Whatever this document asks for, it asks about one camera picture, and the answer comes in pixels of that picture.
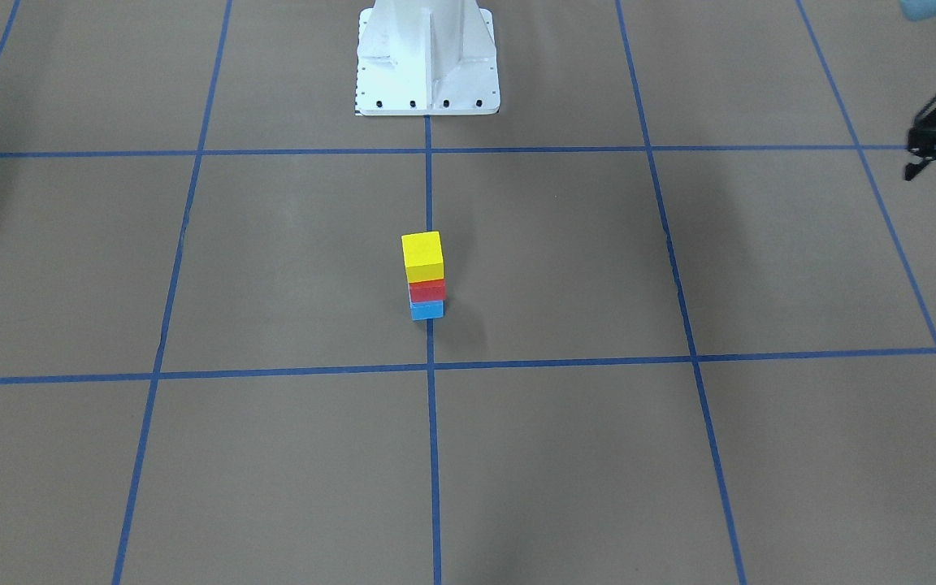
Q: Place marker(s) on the red foam block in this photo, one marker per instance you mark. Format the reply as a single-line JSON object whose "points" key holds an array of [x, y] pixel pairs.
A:
{"points": [[427, 291]]}

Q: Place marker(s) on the blue foam block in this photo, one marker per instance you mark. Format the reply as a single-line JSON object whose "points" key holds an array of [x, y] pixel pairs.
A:
{"points": [[424, 311]]}

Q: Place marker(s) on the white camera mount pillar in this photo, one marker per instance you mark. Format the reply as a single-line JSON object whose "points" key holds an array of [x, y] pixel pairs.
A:
{"points": [[426, 58]]}

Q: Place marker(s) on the yellow foam block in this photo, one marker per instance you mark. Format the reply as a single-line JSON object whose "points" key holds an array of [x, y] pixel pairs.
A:
{"points": [[423, 257]]}

